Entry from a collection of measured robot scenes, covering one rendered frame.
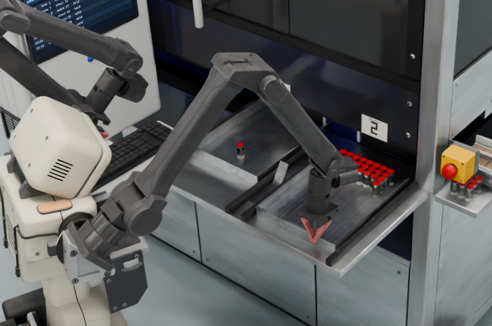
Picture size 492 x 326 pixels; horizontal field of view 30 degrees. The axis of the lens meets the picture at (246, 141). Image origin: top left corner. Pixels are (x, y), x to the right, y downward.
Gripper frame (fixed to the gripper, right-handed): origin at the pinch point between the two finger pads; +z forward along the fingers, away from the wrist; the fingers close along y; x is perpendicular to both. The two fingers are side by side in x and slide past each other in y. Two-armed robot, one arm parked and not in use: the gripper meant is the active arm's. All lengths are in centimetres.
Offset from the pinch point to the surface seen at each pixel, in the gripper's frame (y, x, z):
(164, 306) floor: 34, 86, 86
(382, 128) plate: 33.7, 4.0, -18.6
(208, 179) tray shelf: 5.3, 41.4, 1.9
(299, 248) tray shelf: -2.0, 2.6, 3.1
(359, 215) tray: 17.2, -2.1, -0.6
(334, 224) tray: 10.5, 0.9, 0.6
